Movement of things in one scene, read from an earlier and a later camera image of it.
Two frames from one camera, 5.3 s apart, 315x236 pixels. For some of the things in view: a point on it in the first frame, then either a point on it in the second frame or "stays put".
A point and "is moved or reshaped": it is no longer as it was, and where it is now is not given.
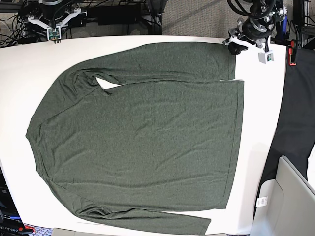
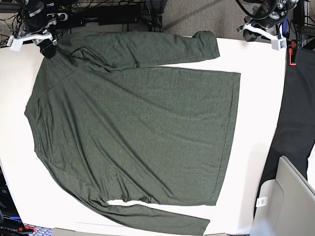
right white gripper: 236,48 to 251,32
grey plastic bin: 285,206 stays put
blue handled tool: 285,25 stays put
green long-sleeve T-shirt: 149,136 is moved or reshaped
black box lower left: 11,223 stays put
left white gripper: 62,23 to 47,48
